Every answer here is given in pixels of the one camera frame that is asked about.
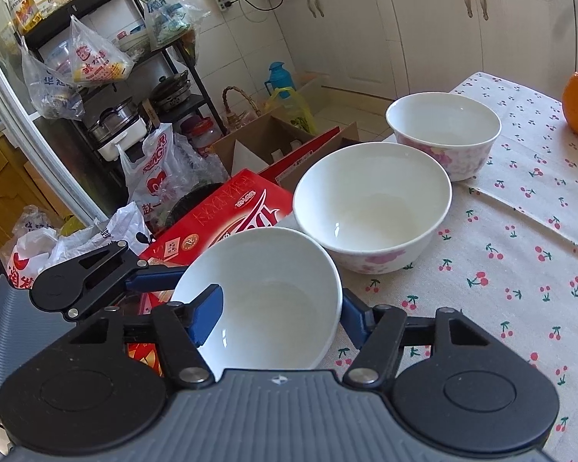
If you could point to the brown cardboard box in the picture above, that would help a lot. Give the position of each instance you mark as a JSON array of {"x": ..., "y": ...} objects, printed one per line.
[{"x": 250, "y": 147}]

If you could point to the white enamel tray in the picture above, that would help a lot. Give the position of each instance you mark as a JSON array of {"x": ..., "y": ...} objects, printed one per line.
[{"x": 120, "y": 147}]

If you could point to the red heart print plastic bag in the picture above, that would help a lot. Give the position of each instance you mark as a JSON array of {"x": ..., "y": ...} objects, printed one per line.
[{"x": 151, "y": 173}]

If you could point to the yellow plastic bag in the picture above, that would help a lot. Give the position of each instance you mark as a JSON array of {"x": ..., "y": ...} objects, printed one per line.
[{"x": 296, "y": 110}]

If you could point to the wicker basket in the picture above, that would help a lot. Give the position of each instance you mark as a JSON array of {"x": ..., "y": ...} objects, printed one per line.
[{"x": 243, "y": 120}]

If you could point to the white bag black print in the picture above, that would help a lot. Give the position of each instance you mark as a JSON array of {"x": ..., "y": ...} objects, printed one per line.
[{"x": 120, "y": 231}]

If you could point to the clear bag of packets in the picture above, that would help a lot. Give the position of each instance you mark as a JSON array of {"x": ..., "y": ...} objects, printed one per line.
[{"x": 166, "y": 14}]

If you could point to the clear bag red yellow print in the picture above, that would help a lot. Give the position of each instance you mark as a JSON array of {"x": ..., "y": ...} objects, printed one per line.
[{"x": 98, "y": 65}]

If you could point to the black waste bin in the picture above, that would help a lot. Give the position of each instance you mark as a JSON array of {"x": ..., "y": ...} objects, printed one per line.
[{"x": 192, "y": 202}]

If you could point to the red lid plastic jar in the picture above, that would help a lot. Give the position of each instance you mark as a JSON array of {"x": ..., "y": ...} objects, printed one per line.
[{"x": 202, "y": 137}]

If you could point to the clear bag blue print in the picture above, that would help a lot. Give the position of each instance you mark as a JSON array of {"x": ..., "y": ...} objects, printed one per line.
[{"x": 53, "y": 91}]

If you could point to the white bag red print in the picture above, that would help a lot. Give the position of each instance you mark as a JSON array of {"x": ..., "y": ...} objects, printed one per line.
[{"x": 29, "y": 260}]

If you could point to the white door frame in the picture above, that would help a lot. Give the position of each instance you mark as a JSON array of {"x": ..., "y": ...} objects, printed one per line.
[{"x": 36, "y": 130}]

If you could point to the yellow wooden cabinet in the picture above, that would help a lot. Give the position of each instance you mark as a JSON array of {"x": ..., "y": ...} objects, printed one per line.
[{"x": 9, "y": 187}]

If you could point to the pink floral white bowl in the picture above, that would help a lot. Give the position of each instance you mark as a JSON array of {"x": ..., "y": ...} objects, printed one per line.
[
  {"x": 371, "y": 202},
  {"x": 269, "y": 298}
]

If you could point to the yellow white snack packet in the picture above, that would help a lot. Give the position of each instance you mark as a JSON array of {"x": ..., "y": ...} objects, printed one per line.
[{"x": 26, "y": 7}]

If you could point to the blue thermos jug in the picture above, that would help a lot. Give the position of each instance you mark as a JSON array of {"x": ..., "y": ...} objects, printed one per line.
[{"x": 279, "y": 79}]

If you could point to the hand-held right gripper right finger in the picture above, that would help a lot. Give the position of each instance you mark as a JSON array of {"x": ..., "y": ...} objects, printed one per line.
[{"x": 356, "y": 320}]

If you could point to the cherry print tablecloth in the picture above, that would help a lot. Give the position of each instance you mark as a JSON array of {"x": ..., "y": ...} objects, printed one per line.
[{"x": 510, "y": 202}]

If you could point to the red carton box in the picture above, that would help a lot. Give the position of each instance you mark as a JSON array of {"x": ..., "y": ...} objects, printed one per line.
[{"x": 231, "y": 202}]

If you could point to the black lidded pot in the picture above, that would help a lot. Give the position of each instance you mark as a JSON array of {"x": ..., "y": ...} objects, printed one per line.
[{"x": 171, "y": 91}]

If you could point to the white bowl allover pink print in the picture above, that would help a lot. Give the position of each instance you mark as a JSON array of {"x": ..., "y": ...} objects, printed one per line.
[{"x": 443, "y": 120}]

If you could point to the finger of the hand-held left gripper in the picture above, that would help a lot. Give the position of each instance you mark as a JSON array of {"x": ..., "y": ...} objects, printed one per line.
[{"x": 159, "y": 279}]

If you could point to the steel steamer pot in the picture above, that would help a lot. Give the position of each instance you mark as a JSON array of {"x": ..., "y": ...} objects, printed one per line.
[{"x": 118, "y": 118}]

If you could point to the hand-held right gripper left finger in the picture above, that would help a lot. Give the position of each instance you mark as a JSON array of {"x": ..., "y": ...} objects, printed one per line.
[{"x": 207, "y": 315}]

